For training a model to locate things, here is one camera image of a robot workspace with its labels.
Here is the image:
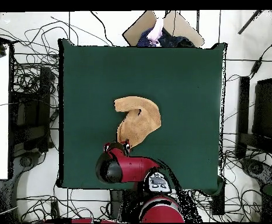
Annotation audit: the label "dark blue clothes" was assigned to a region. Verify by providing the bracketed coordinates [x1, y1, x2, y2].
[137, 27, 196, 48]

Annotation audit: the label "black power adapter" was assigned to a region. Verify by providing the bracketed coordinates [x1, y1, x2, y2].
[250, 58, 261, 76]

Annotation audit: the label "tan terry towel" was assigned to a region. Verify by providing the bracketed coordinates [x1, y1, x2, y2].
[114, 96, 162, 149]

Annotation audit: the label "pale pink garment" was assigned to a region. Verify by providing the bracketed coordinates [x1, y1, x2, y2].
[147, 17, 164, 47]

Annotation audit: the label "black table leg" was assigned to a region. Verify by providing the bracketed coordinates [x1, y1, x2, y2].
[211, 179, 226, 216]

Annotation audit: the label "brown cardboard box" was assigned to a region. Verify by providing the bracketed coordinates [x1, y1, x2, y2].
[122, 10, 205, 48]

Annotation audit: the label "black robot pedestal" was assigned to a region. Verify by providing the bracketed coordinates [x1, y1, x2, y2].
[109, 190, 142, 222]

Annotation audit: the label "black flat panel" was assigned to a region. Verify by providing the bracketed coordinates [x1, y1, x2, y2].
[252, 78, 272, 141]

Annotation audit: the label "dark green table cloth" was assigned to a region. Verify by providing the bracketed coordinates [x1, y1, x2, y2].
[57, 38, 228, 197]

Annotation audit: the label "black rod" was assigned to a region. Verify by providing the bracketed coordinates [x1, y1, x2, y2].
[238, 9, 264, 35]

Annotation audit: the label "black equipment rack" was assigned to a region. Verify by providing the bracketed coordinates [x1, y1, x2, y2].
[9, 66, 53, 152]

